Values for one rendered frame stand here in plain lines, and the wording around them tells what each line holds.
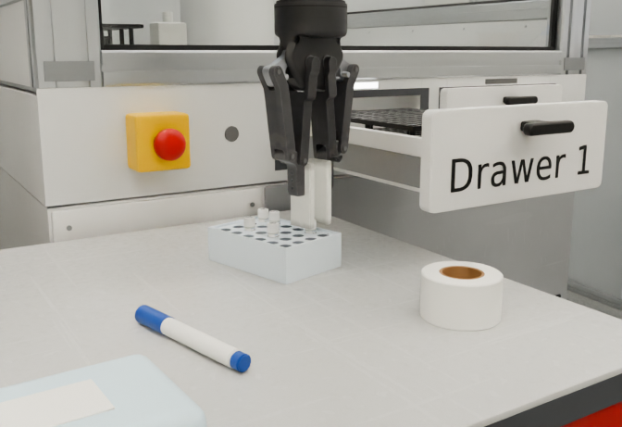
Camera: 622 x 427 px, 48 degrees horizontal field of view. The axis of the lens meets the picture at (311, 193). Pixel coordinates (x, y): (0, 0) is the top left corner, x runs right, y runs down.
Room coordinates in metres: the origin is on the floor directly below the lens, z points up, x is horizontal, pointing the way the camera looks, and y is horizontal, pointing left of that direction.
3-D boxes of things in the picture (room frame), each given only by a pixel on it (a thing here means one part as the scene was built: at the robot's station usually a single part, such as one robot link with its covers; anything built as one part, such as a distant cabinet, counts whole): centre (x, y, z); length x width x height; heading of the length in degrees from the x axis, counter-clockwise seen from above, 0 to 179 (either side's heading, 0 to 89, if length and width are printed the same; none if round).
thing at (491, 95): (1.24, -0.34, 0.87); 0.29 x 0.02 x 0.11; 122
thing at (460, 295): (0.58, -0.13, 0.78); 0.07 x 0.07 x 0.04
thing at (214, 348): (0.51, 0.10, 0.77); 0.14 x 0.02 x 0.02; 45
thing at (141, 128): (0.89, 0.20, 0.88); 0.07 x 0.05 x 0.07; 122
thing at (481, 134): (0.80, -0.24, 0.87); 0.29 x 0.02 x 0.11; 122
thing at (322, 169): (0.74, -0.01, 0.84); 0.03 x 0.01 x 0.07; 46
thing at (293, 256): (0.73, 0.04, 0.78); 0.12 x 0.08 x 0.04; 46
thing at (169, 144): (0.86, 0.18, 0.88); 0.04 x 0.03 x 0.04; 122
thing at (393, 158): (0.98, -0.13, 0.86); 0.40 x 0.26 x 0.06; 32
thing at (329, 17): (0.73, 0.00, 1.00); 0.08 x 0.07 x 0.09; 136
